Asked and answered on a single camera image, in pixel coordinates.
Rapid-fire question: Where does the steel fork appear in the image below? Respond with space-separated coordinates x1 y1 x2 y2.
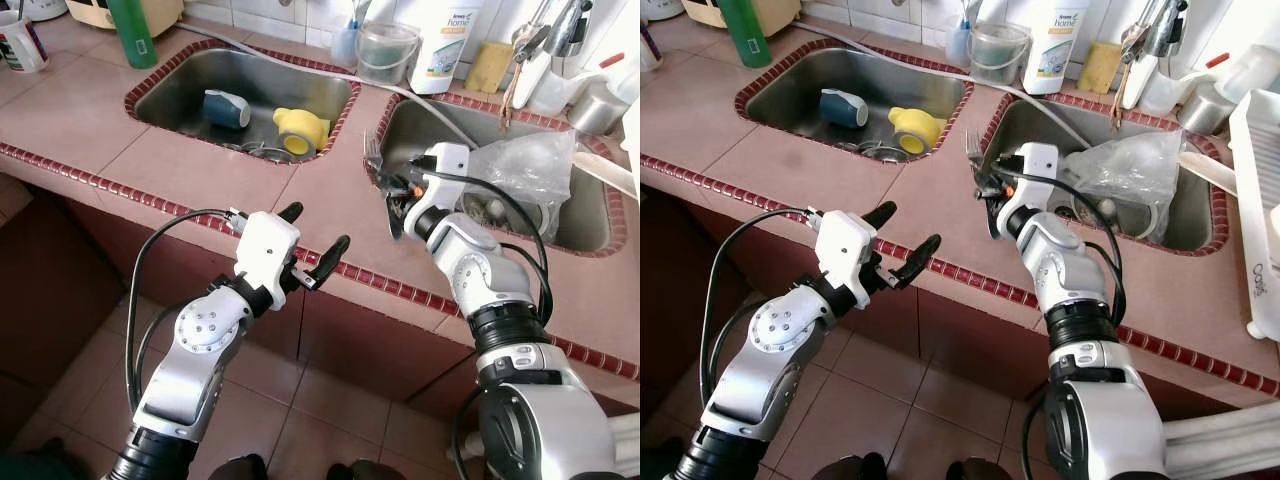
963 130 1001 201
363 133 396 201

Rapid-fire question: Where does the yellow plastic bowl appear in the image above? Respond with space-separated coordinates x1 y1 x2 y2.
888 105 948 156
272 107 331 156

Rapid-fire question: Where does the clear plastic bag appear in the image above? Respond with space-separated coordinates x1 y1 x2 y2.
460 130 581 241
1063 130 1186 241

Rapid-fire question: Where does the clear plastic pail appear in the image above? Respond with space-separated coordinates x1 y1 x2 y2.
355 22 421 89
967 22 1031 89

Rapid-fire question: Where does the brown yellow sponge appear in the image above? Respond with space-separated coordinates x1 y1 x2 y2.
1077 42 1123 94
467 42 513 94

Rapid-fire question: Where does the clear toothbrush cup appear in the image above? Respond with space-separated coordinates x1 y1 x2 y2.
330 18 363 66
945 18 976 66

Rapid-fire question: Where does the white yellow-capped detergent bottle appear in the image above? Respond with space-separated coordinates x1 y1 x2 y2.
408 0 486 96
1020 0 1093 96

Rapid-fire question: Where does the steel sink basin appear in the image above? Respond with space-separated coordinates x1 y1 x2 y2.
980 95 1231 256
125 42 361 166
375 95 626 256
735 45 973 166

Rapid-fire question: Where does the white plastic container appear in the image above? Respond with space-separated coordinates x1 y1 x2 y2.
1135 65 1201 116
525 55 591 116

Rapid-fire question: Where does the black left robot foot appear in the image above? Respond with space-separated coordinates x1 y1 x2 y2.
815 452 886 480
215 455 266 480

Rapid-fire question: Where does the black robot foot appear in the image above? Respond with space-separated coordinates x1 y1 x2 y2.
330 460 406 480
215 455 266 480
945 458 1011 480
815 452 886 480

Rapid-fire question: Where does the beige wooden spatula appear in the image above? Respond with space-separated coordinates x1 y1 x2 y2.
572 150 641 201
1178 150 1241 196

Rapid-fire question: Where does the steel cup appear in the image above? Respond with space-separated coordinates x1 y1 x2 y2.
1178 82 1236 136
570 82 626 136

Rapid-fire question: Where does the black right robot foot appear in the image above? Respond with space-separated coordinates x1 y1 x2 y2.
945 458 1011 480
330 460 406 480

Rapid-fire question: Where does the green dish soap bottle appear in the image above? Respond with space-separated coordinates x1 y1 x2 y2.
105 0 159 69
715 0 771 69

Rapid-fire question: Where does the chrome gooseneck faucet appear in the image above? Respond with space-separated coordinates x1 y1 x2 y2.
1120 0 1191 61
510 0 596 61

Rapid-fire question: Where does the beige water ionizer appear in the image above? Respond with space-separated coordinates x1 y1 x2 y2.
65 0 186 31
683 0 761 29

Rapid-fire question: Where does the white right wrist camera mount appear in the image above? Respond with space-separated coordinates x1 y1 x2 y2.
1000 143 1066 226
405 143 471 226

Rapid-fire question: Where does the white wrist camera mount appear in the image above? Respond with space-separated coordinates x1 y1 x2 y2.
812 210 881 306
232 210 301 301
405 143 471 226
1000 143 1066 226

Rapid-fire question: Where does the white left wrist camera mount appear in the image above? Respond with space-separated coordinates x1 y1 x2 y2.
232 210 301 301
812 210 881 306

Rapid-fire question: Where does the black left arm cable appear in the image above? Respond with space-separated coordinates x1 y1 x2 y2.
125 206 246 411
697 206 826 401

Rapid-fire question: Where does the white tubular frame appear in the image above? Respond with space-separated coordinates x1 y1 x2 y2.
600 410 641 479
1160 415 1280 480

